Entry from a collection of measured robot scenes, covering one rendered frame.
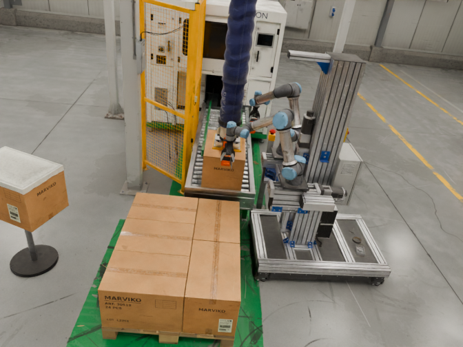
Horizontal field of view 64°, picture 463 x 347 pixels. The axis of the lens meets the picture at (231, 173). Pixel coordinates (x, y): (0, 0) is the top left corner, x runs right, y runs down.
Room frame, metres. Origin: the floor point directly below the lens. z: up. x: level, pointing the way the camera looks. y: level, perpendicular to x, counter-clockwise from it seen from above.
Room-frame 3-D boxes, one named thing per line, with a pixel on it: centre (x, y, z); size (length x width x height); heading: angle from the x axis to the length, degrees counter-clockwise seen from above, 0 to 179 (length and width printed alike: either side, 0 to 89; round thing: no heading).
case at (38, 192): (2.40, 1.69, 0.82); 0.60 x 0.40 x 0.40; 73
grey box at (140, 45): (3.74, 1.04, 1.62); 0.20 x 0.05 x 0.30; 3
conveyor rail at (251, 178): (4.23, -0.17, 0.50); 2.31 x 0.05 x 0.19; 3
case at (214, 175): (3.37, 0.10, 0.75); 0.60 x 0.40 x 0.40; 3
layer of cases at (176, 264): (2.35, 0.35, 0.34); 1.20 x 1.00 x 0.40; 3
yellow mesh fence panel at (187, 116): (4.01, 0.86, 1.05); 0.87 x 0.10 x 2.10; 55
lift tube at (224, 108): (3.39, 0.08, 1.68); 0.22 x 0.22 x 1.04
